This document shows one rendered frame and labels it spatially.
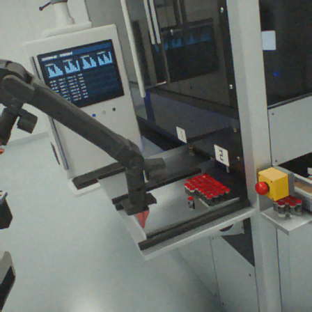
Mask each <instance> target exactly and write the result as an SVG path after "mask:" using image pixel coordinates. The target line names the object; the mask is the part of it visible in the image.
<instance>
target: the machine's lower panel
mask: <svg viewBox="0 0 312 312"><path fill-rule="evenodd" d="M276 240H277V249H278V259H279V262H278V268H279V285H280V294H281V312H312V225H311V226H309V227H307V228H305V229H303V230H301V231H299V232H296V233H295V234H293V235H291V236H287V235H286V234H285V233H283V231H281V230H279V229H278V228H277V227H276ZM177 250H178V251H179V252H180V254H181V255H182V256H183V258H184V259H185V260H186V261H187V262H188V264H189V265H190V266H191V268H192V269H193V270H194V271H195V273H196V274H197V275H198V277H199V278H200V280H202V282H203V283H204V284H205V285H206V286H207V287H208V290H209V291H210V292H211V293H212V295H213V296H214V297H215V298H216V299H217V301H218V302H219V303H220V304H221V305H222V307H223V308H224V310H225V311H226V312H260V311H259V305H258V286H257V280H256V268H255V266H253V265H252V264H251V263H249V262H248V261H247V259H246V258H245V257H244V256H242V255H241V254H240V253H239V252H238V251H237V250H236V249H235V248H233V247H232V246H231V245H230V244H229V243H228V242H227V241H226V240H225V239H224V238H223V237H222V236H220V235H218V236H208V237H201V238H199V239H197V240H194V241H192V242H190V243H188V244H185V245H183V246H181V247H178V248H177Z"/></svg>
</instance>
